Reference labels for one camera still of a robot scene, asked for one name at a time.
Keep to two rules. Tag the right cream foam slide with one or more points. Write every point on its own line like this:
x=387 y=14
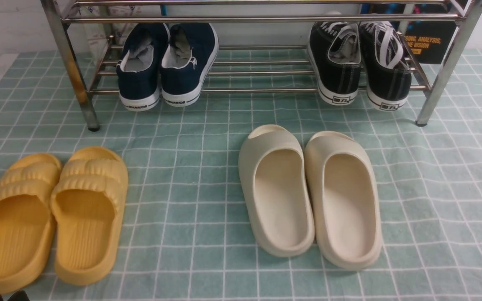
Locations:
x=345 y=201

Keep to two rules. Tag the yellow rubber slipper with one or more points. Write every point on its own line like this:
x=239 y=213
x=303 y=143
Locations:
x=88 y=204
x=27 y=226

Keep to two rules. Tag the stainless steel shoe rack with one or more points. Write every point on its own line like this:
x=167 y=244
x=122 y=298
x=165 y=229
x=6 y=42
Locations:
x=59 y=22

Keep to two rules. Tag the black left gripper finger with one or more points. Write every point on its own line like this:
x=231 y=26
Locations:
x=19 y=296

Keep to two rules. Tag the green checkered cloth mat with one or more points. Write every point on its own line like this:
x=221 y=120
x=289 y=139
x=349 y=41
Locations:
x=186 y=233

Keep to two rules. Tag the clear plastic bag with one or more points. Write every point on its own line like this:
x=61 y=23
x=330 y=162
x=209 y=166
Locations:
x=97 y=33

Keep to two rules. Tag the black book with orange text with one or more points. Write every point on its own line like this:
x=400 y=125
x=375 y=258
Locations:
x=429 y=40

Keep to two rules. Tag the left cream foam slide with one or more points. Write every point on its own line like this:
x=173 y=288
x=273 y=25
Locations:
x=272 y=175

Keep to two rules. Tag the left navy blue sneaker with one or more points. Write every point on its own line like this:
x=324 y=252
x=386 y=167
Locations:
x=138 y=68

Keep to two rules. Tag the left yellow rubber slipper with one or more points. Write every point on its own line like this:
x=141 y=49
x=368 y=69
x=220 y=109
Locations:
x=27 y=226

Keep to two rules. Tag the cream foam slide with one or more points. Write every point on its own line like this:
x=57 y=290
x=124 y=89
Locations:
x=272 y=175
x=345 y=201

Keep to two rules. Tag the black canvas sneaker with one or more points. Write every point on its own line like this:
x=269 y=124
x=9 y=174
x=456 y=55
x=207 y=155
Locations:
x=333 y=51
x=388 y=75

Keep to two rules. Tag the navy blue sneaker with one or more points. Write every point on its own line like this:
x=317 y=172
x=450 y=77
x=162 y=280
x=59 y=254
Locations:
x=138 y=68
x=191 y=52

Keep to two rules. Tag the right yellow rubber slipper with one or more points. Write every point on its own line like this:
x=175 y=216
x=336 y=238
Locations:
x=88 y=204

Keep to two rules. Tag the right navy blue sneaker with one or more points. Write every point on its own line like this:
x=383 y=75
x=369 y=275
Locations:
x=191 y=52

